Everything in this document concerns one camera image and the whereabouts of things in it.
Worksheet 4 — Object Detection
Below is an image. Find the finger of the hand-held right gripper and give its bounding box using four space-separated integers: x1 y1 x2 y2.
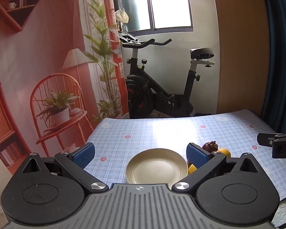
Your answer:
257 132 286 147

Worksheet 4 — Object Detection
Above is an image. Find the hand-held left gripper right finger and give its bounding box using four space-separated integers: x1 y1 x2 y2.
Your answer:
171 143 265 194

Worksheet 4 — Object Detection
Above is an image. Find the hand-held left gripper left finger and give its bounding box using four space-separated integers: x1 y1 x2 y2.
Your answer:
21 142 109 194

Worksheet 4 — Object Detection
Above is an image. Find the beige round plate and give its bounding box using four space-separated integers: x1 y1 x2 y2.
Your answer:
125 148 189 185

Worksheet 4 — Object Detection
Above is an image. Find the dark purple mangosteen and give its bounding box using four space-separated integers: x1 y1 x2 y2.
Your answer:
202 141 220 153

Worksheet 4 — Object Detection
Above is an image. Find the blue plaid tablecloth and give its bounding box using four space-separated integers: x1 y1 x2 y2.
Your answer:
83 109 286 201

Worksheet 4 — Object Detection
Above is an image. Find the white fluffy rug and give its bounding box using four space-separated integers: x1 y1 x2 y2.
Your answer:
273 198 286 229

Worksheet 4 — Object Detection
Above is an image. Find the black exercise bike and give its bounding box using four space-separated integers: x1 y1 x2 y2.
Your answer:
119 31 215 119

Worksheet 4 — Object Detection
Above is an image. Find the wooden panel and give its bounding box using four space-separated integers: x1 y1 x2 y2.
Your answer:
211 0 270 115

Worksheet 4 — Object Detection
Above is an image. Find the white plastic bag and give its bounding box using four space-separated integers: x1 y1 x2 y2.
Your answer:
114 10 129 24

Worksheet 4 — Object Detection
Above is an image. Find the window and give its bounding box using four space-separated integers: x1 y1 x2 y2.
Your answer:
111 0 194 32

